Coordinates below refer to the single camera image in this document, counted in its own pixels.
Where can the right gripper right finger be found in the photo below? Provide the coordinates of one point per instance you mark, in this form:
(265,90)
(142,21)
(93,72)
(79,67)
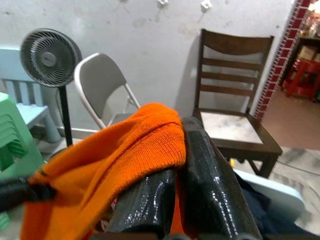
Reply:
(215,195)

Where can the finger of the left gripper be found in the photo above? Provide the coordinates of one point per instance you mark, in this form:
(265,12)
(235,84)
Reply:
(17,192)

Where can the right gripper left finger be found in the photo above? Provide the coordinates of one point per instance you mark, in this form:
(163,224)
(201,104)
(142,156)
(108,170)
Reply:
(145,205)

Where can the orange knitted garment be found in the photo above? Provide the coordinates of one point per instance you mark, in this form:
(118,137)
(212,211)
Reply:
(112,150)

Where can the light grey laundry basket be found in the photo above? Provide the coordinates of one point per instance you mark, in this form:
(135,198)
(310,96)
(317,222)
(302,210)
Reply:
(275,190)

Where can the green plastic stool stack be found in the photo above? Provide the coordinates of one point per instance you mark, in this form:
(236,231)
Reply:
(15,130)

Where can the light blue kids chair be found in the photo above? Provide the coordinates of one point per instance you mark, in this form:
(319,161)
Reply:
(35,112)

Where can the grey folding chair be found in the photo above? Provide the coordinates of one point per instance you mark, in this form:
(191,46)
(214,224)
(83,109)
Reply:
(100,82)

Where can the dark wooden chair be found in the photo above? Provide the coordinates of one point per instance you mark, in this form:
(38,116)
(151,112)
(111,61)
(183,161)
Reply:
(230,47)

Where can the red plastic stool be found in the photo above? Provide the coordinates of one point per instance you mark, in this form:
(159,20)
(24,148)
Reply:
(302,72)

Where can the grey pedestal fan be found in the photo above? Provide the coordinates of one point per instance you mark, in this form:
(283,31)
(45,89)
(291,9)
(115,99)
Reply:
(50,57)

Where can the white wall hook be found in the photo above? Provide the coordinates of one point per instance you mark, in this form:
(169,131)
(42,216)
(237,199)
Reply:
(205,6)

